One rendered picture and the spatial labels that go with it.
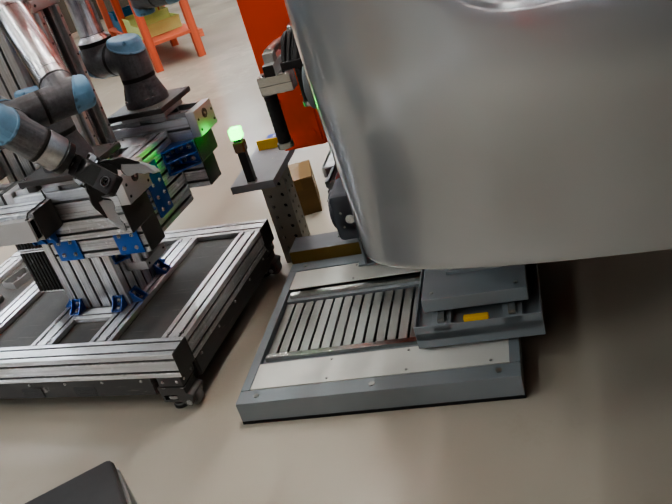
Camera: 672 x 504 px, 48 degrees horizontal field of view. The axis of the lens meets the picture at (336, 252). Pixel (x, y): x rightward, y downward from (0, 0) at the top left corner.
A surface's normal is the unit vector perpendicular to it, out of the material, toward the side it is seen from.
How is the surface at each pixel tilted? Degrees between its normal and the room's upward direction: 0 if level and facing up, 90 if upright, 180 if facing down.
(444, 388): 90
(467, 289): 0
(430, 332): 90
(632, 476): 0
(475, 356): 0
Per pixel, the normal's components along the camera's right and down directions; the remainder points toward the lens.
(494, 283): -0.26, -0.85
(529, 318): -0.16, 0.50
